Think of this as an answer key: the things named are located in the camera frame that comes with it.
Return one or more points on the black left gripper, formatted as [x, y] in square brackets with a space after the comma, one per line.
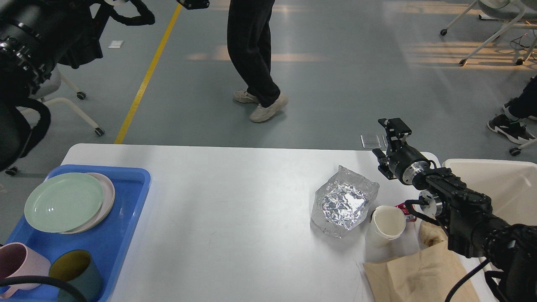
[194, 4]

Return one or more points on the crumpled brown paper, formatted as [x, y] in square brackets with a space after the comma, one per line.
[430, 234]

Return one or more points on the dark green mug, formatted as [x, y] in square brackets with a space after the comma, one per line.
[77, 268]

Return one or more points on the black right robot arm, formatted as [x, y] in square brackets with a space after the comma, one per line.
[465, 216]

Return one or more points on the pink plate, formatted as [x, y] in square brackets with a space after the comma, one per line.
[107, 204]

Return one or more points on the brown paper bag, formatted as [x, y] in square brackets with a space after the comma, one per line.
[425, 276]

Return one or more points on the crumpled foil bag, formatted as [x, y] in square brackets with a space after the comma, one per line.
[343, 202]

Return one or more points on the seated person black sneakers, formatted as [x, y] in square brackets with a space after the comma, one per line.
[521, 107]

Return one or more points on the white paper cup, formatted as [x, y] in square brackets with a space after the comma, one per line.
[387, 224]

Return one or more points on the pink mug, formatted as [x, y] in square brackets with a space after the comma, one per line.
[16, 259]

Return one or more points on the walking person in black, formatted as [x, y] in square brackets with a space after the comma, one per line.
[249, 48]

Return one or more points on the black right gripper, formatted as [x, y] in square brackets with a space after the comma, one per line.
[404, 162]

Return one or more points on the small red wrapper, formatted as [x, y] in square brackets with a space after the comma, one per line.
[409, 217]

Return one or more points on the light green plate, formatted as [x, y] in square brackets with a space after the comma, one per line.
[64, 202]

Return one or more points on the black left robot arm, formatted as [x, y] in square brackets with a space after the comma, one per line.
[36, 35]

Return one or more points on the white plastic bin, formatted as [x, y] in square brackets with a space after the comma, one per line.
[512, 186]

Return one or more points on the metal floor socket plates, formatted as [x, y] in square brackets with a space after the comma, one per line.
[373, 141]

